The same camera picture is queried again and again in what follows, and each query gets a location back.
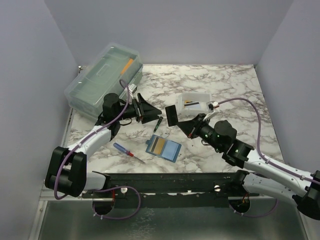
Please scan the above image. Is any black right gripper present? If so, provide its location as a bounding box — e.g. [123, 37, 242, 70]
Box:
[176, 113, 224, 152]

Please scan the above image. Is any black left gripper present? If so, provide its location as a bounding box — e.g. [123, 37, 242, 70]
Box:
[115, 93, 162, 124]

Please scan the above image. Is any white plastic card tray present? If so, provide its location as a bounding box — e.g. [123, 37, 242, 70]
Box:
[176, 91, 212, 117]

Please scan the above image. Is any black credit card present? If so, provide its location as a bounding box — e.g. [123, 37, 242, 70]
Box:
[165, 105, 179, 127]

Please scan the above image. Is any blue leather card holder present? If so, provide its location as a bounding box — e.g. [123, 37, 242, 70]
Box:
[145, 134, 182, 163]

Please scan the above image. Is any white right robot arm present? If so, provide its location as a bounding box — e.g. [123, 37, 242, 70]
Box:
[177, 113, 320, 220]

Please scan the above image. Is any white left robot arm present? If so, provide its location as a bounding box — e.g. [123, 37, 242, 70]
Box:
[44, 93, 162, 198]

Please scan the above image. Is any white striped credit card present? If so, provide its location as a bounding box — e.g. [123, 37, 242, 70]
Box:
[184, 101, 201, 109]

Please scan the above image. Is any green black screwdriver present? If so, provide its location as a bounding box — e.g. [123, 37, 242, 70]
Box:
[153, 116, 164, 133]

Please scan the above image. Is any blue red screwdriver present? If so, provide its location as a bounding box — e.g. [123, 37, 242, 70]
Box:
[113, 142, 145, 164]

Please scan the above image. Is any orange pen in box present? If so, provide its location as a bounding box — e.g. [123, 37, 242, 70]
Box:
[120, 58, 134, 75]

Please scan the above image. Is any clear plastic storage box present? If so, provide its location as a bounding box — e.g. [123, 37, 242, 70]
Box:
[64, 43, 143, 121]

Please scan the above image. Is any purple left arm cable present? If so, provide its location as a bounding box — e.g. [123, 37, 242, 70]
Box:
[53, 79, 141, 221]

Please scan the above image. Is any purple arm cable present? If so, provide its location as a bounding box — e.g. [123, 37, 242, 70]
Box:
[214, 97, 320, 218]
[53, 79, 141, 221]

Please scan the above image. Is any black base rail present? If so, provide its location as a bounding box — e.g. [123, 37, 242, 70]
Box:
[79, 169, 276, 208]

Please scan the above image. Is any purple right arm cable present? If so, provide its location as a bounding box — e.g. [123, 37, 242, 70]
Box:
[214, 97, 320, 218]

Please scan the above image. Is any aluminium frame rail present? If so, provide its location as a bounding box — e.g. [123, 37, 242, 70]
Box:
[38, 188, 86, 201]

